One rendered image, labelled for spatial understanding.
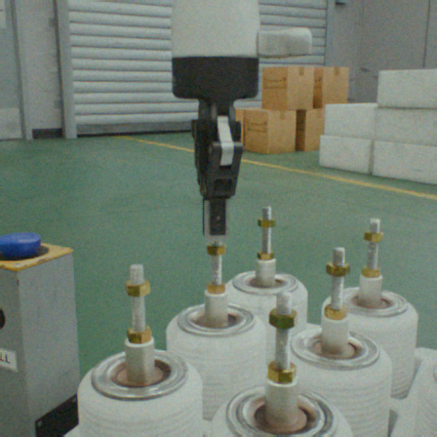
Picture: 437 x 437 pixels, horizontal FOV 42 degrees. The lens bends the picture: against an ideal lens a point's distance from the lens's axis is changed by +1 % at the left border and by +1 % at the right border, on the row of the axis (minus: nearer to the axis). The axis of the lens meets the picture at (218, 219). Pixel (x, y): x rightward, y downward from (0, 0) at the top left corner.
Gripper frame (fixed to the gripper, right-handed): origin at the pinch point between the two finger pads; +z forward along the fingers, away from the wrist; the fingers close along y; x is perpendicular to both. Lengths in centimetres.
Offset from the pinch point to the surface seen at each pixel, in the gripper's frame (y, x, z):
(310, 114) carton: -348, 125, 11
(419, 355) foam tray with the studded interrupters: -3.1, 23.3, 17.2
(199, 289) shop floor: -75, 8, 36
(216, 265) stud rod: 0.5, 0.0, 4.4
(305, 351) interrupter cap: 8.2, 6.4, 9.8
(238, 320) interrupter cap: 0.8, 2.1, 9.9
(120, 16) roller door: -509, -7, -70
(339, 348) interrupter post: 8.6, 9.2, 9.5
